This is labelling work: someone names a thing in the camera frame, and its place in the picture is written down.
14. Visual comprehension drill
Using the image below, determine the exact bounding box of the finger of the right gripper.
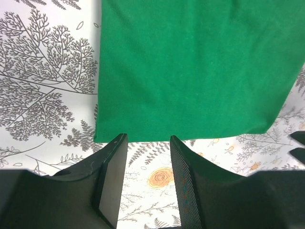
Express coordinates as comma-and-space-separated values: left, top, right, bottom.
289, 147, 305, 164
290, 131, 305, 145

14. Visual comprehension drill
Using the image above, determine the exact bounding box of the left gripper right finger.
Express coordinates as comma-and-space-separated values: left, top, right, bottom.
170, 136, 305, 229

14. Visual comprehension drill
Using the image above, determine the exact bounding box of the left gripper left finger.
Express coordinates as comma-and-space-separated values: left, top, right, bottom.
0, 134, 128, 229

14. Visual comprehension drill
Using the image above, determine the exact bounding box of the green t shirt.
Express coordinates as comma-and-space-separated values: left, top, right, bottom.
94, 0, 305, 143

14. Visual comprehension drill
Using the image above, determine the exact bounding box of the floral patterned table mat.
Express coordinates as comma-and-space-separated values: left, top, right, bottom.
0, 0, 305, 229

